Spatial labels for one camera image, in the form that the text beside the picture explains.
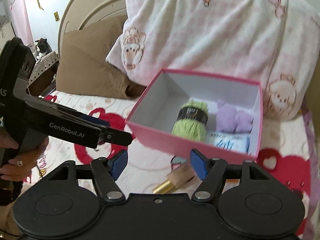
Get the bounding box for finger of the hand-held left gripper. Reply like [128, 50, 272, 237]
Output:
[99, 127, 132, 146]
[80, 113, 110, 128]

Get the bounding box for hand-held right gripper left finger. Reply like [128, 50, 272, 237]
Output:
[47, 150, 128, 202]

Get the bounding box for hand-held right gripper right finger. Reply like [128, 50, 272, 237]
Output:
[190, 149, 272, 202]

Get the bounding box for beige bottle with gold cap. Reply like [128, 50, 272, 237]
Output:
[152, 164, 198, 195]

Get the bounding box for green yarn ball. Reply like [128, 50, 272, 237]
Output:
[172, 99, 209, 142]

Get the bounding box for blue wet wipes packet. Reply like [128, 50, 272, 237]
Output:
[206, 131, 251, 154]

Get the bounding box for pink cardboard box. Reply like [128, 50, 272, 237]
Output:
[125, 68, 263, 162]

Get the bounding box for purple plush toy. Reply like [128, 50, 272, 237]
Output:
[215, 99, 254, 133]

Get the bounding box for person's left hand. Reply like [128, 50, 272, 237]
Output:
[0, 131, 48, 182]

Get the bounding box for brown pillow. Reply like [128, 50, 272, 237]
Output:
[55, 21, 147, 99]

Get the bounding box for grey patterned cloth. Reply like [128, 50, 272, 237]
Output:
[27, 51, 60, 87]

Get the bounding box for dark grey plush toy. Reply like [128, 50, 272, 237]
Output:
[34, 38, 53, 60]

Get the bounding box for pink hanging cloth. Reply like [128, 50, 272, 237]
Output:
[10, 0, 34, 47]

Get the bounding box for beige headboard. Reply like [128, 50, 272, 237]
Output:
[59, 0, 130, 53]

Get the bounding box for purple cloth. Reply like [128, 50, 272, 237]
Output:
[300, 105, 320, 160]

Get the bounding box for pink checked fleece quilt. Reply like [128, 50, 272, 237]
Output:
[105, 0, 320, 120]

